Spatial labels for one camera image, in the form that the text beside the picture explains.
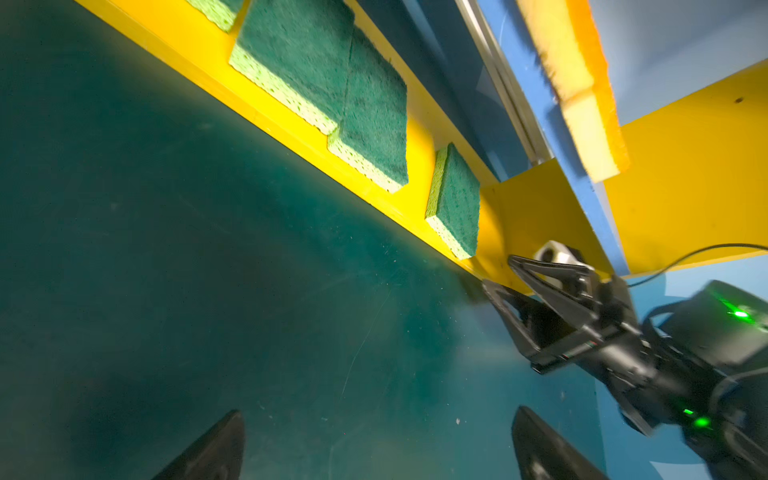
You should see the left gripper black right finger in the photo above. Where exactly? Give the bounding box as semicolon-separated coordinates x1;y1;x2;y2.
511;406;608;480

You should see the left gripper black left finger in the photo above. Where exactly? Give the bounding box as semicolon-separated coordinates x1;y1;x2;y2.
153;410;245;480

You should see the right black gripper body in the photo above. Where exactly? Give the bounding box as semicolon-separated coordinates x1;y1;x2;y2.
527;280;716;435

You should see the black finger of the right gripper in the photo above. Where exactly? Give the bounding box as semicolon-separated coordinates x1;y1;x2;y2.
508;255;600;327
482;280;575;360

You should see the green sponge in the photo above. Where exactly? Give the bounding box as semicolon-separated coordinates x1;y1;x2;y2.
327;28;409;194
425;143;481;260
187;0;245;32
229;0;354;135

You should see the orange sponge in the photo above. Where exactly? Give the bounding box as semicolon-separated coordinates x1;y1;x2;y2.
517;0;630;183

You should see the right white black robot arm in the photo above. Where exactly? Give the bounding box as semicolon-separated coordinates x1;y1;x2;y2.
483;248;767;479

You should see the yellow shelf with pink and blue boards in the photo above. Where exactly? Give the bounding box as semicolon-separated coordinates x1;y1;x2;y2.
85;1;767;288

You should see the back aluminium floor bar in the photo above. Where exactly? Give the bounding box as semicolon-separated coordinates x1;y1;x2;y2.
455;0;553;166

